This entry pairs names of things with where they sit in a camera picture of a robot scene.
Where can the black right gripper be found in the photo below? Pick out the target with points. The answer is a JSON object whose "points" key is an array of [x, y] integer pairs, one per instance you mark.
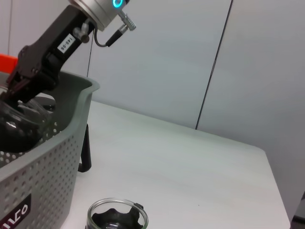
{"points": [[45, 55]]}

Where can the glass teapot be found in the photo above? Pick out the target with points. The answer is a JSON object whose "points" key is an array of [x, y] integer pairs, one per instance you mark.
{"points": [[14, 128]]}

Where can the glass jar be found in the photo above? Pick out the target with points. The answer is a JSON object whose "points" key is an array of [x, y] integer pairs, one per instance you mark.
{"points": [[114, 219]]}

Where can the grey perforated plastic storage basket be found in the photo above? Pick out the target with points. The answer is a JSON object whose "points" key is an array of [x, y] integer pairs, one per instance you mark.
{"points": [[59, 167]]}

